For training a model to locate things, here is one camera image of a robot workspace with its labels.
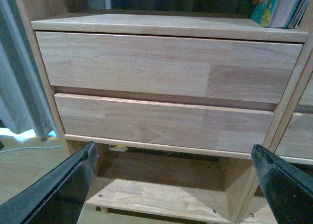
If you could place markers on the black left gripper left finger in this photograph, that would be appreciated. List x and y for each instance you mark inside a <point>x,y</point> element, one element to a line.
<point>58,197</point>

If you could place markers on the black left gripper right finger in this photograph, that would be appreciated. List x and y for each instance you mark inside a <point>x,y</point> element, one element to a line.
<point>287,189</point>

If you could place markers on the left wooden shelf cabinet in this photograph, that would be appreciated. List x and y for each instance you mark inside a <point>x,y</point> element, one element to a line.
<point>210,186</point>

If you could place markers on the grey curtain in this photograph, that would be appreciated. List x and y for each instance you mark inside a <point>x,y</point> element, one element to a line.
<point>23,102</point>

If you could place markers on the lower left wooden drawer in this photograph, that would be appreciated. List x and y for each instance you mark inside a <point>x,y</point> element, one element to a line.
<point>190,126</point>

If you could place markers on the wooden drawer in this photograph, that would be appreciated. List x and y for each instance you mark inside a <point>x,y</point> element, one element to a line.
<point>190,126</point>
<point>218,69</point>

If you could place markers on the upper left wooden drawer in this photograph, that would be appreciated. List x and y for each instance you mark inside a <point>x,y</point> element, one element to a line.
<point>218,69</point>

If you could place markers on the thin book beside divider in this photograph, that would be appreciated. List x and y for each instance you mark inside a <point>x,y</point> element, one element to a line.
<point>298,14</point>

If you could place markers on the teal cover thick book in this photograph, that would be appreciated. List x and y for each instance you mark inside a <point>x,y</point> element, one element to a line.
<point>273,13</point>

